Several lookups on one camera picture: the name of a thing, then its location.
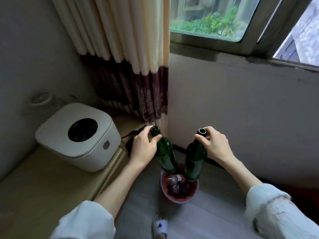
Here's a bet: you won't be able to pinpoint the white appliance with round hole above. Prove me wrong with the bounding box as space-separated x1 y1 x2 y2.
35 103 122 173

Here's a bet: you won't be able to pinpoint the green glass bottle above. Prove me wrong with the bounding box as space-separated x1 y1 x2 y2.
151 125 178 173
183 128 208 183

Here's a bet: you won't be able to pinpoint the striped brown curtain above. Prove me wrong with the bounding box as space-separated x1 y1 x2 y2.
51 0 171 138

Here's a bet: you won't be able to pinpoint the person's white left sleeve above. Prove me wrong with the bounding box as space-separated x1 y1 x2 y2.
50 200 116 239

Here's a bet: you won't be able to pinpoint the black power plug cable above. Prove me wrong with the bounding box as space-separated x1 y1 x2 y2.
124 125 148 157

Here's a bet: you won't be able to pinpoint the person's printed right sleeve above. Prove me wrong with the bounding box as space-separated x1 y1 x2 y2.
245 183 319 239

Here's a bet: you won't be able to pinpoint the grey bin with red liner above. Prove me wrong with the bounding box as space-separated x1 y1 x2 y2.
160 169 199 204

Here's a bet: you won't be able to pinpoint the person's left hand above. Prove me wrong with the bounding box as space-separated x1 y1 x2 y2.
129 125 163 168

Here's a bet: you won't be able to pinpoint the green plants outside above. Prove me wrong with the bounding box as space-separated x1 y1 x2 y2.
172 6 240 37

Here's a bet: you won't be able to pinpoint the person's left forearm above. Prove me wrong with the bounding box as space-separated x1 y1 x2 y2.
93 160 148 219

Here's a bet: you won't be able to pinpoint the person's right hand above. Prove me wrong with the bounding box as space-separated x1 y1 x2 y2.
194 126 235 167

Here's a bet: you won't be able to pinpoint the beige wooden cabinet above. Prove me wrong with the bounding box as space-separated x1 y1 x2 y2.
0 114 150 239

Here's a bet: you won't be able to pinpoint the grey metal window frame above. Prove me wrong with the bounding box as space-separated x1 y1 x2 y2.
169 0 319 72

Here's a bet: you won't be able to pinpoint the light blue left slipper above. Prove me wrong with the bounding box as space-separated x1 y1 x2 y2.
152 214 169 239

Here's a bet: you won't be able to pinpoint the clear glass jar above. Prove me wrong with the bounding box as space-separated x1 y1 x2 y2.
30 92 78 112

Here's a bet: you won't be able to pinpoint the person's right forearm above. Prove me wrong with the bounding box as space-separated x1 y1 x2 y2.
224 156 264 197

